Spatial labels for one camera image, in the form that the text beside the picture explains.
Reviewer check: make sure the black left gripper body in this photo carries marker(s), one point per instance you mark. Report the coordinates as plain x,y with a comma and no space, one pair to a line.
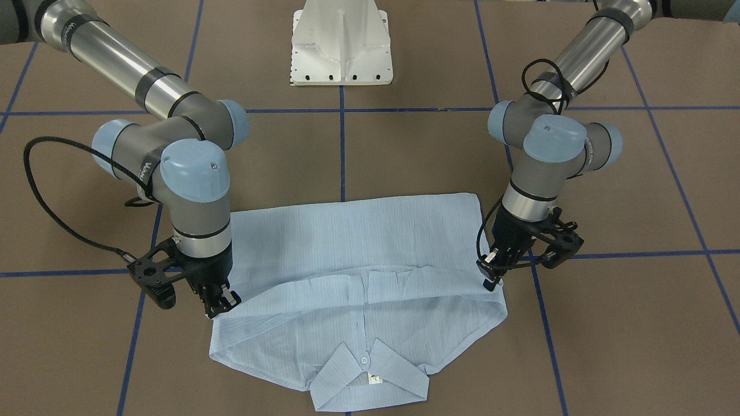
511,233

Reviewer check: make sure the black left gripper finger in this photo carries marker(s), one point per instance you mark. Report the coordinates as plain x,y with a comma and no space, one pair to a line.
492,276

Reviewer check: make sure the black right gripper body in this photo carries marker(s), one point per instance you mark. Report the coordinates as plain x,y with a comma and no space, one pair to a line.
211,270

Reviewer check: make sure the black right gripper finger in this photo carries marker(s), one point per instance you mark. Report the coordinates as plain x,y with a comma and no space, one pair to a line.
212,303
228,298

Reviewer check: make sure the light blue button-up shirt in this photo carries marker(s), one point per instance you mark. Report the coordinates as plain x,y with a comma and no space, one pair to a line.
358,302

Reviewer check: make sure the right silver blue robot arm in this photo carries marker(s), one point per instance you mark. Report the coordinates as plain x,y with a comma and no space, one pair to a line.
177,161

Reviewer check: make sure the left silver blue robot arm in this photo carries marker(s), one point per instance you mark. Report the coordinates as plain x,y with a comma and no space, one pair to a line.
556,148

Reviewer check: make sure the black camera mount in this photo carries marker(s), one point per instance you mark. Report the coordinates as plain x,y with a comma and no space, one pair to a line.
150,273
562,240

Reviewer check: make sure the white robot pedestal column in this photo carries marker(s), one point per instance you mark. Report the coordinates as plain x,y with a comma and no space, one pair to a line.
341,43

